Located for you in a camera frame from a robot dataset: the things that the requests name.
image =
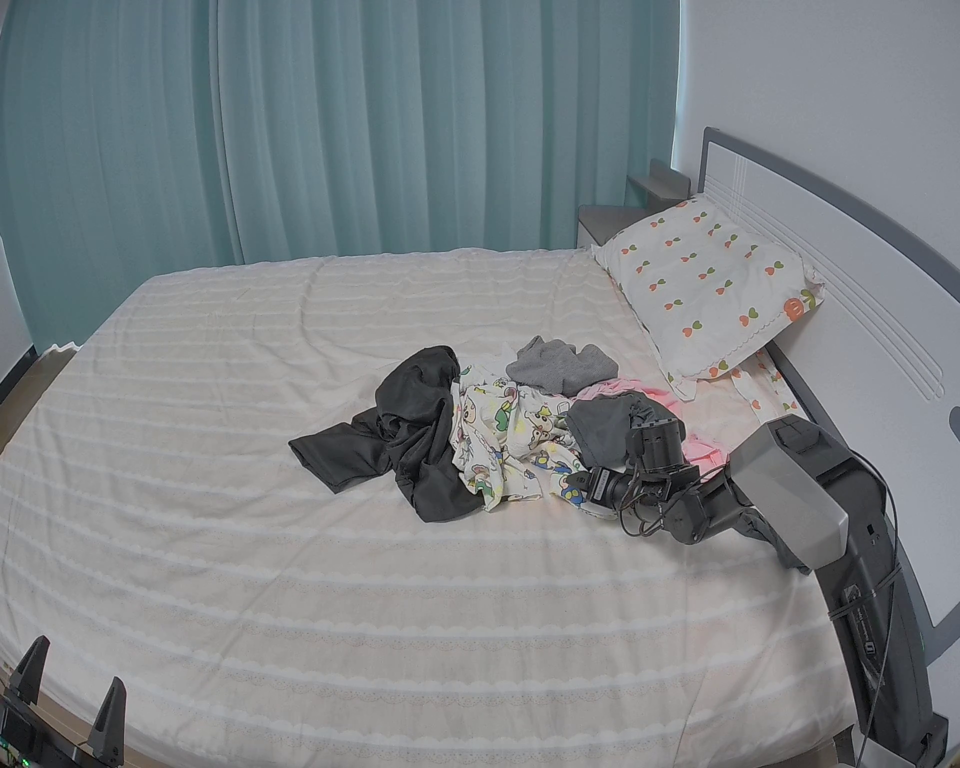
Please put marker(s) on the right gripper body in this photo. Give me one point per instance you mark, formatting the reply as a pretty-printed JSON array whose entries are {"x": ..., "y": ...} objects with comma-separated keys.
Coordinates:
[{"x": 607, "y": 489}]

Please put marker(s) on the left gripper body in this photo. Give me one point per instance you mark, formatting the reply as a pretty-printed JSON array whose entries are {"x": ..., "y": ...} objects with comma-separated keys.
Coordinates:
[{"x": 52, "y": 739}]

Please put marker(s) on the black garment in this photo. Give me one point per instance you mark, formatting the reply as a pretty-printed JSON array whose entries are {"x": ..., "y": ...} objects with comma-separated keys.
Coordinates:
[{"x": 420, "y": 405}]

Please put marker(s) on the grey bedside table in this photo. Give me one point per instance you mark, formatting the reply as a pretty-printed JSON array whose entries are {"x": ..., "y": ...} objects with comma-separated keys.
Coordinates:
[{"x": 607, "y": 221}]

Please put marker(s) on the pink garment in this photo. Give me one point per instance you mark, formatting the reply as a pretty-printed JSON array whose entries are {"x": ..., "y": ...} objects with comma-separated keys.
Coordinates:
[{"x": 637, "y": 390}]

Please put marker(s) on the bed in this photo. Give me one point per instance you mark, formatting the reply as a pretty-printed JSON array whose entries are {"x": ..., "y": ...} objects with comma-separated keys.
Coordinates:
[{"x": 300, "y": 600}]

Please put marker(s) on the white printed pyjama top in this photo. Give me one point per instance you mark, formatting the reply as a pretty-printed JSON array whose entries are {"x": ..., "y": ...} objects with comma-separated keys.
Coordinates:
[{"x": 510, "y": 442}]

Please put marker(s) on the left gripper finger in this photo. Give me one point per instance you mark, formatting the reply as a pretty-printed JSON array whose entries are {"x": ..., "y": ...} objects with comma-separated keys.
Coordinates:
[
  {"x": 109, "y": 720},
  {"x": 30, "y": 675}
]

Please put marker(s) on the dark grey garment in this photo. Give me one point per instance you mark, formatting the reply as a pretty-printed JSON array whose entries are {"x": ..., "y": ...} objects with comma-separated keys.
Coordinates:
[{"x": 600, "y": 435}]

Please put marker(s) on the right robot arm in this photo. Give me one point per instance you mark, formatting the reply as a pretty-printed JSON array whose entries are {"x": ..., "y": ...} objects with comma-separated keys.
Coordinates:
[{"x": 795, "y": 487}]

